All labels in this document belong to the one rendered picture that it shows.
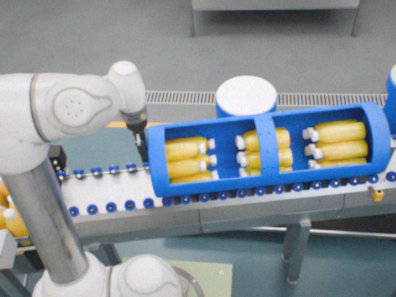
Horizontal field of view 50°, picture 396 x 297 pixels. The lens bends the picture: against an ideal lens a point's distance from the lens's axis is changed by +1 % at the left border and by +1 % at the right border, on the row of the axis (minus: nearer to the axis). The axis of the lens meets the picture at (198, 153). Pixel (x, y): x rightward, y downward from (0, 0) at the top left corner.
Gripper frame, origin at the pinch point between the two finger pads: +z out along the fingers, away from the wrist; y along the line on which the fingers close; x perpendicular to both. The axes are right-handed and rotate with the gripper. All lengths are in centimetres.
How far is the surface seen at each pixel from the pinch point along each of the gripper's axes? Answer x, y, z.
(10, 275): -57, 27, 31
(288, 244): 65, -7, 95
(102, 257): -30, 7, 61
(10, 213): -50, 15, 7
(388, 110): 113, -36, 27
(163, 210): 3.8, 9.6, 23.8
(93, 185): -25.8, -6.4, 23.4
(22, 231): -49, 17, 16
